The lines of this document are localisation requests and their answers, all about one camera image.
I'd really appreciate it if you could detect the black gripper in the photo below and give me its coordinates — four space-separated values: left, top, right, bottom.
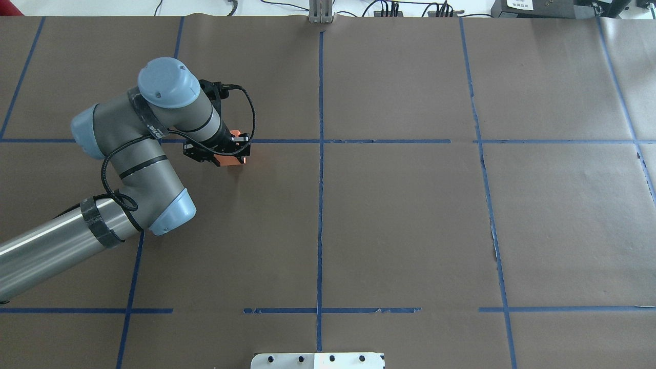
183 124 253 165

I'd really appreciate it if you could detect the orange foam block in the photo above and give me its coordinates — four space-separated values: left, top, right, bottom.
212 129 251 167

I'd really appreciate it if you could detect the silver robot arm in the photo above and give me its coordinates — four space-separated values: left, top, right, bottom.
1 57 256 304

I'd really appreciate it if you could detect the brown paper table cover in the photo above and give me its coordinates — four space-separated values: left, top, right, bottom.
2 14 654 368

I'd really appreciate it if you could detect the black box with label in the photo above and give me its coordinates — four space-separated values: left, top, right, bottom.
490 1 576 19

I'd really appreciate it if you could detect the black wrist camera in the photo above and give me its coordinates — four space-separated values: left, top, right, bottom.
198 79 229 116

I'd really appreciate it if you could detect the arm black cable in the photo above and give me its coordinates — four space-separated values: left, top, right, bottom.
100 85 257 212

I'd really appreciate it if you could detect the aluminium frame post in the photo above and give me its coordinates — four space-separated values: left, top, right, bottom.
309 0 335 24

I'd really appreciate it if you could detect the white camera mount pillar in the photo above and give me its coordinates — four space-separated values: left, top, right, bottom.
250 351 386 368

